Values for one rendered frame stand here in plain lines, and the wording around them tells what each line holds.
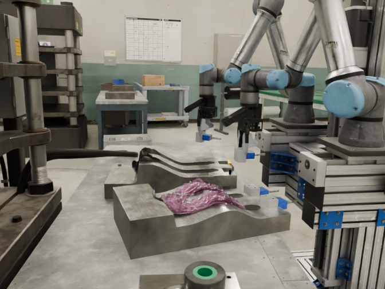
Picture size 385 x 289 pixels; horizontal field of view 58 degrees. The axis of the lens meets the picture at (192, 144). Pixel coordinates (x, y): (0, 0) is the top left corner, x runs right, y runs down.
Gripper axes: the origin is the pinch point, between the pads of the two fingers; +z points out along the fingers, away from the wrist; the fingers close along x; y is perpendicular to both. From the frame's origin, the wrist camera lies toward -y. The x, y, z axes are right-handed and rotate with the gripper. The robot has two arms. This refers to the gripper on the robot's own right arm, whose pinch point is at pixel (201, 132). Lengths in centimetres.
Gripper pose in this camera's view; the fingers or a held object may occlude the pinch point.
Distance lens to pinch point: 183.0
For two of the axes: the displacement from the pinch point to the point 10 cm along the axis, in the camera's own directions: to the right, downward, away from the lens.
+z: -0.2, 9.7, 2.2
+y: 9.2, 1.1, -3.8
